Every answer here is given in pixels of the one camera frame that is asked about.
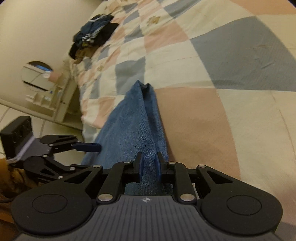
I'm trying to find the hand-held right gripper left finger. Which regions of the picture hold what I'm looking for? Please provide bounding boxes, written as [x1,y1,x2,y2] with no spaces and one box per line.
[66,152,145,204]

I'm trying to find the cream nightstand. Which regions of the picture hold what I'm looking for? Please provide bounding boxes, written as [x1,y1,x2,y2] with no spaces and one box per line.
[25,76,79,123]

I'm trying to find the pink tissue holder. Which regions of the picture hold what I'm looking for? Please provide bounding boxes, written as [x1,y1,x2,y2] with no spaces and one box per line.
[47,71,63,84]

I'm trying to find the dark blue striped garment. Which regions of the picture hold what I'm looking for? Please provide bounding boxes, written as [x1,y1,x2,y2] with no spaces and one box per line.
[73,14,114,48]

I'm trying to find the person's left hand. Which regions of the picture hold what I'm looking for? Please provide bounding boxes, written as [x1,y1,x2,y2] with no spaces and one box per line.
[0,162,38,200]

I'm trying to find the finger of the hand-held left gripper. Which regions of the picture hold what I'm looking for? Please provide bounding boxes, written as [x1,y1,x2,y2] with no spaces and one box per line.
[39,134,102,155]
[23,155,94,184]

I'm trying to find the black garment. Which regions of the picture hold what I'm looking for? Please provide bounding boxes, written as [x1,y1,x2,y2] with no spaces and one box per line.
[69,23,119,59]

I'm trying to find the round wall mirror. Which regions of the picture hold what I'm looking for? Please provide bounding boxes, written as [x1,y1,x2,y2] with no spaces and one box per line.
[21,61,54,92]

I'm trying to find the checkered bear print quilt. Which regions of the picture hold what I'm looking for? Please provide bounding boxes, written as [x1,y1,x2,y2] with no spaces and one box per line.
[69,0,296,225]

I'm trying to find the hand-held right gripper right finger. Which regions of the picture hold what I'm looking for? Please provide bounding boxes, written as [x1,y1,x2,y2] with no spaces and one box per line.
[154,152,243,204]

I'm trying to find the olive green garment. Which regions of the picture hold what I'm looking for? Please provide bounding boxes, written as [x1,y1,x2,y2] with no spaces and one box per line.
[74,48,93,64]

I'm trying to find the blue denim jeans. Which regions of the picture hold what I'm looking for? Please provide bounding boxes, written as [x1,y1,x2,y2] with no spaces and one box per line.
[81,80,176,197]

